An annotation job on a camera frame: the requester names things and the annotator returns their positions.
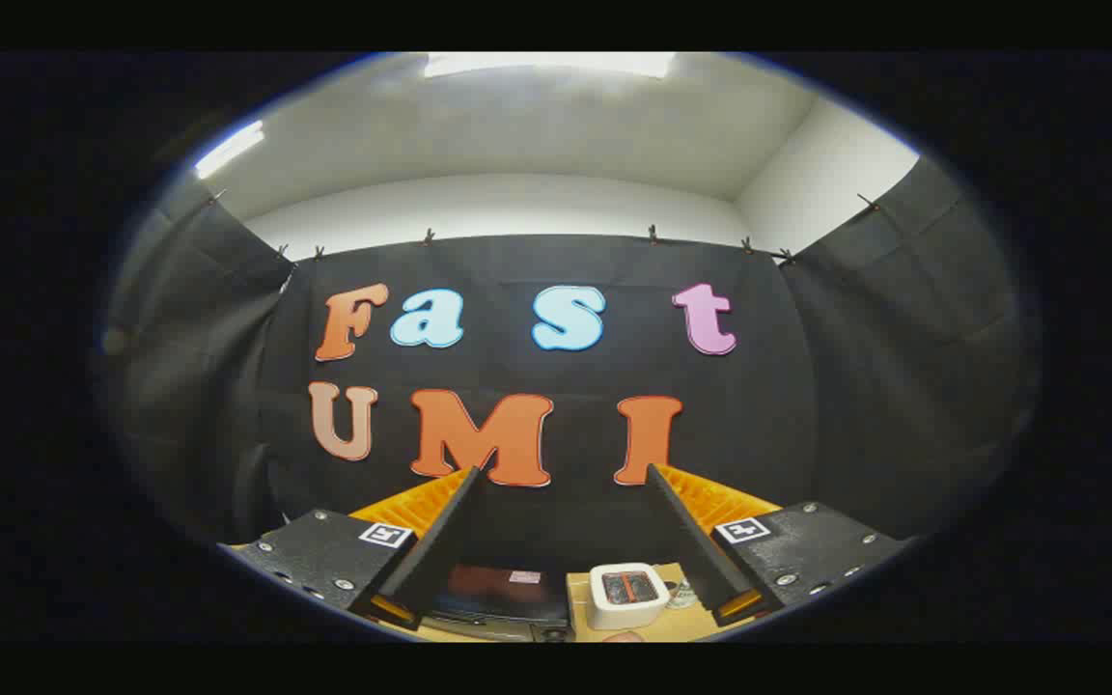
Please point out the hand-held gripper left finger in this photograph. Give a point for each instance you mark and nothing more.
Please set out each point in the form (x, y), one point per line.
(440, 541)

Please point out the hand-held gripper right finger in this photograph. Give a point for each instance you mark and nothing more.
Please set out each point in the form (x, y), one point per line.
(686, 541)

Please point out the black toaster oven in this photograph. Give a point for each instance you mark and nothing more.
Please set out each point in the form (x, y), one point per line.
(498, 603)

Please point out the white pop-up toaster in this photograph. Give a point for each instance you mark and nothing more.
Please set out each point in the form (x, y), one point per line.
(628, 591)

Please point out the ceiling light panel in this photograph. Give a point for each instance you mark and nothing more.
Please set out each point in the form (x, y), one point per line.
(546, 64)
(228, 150)

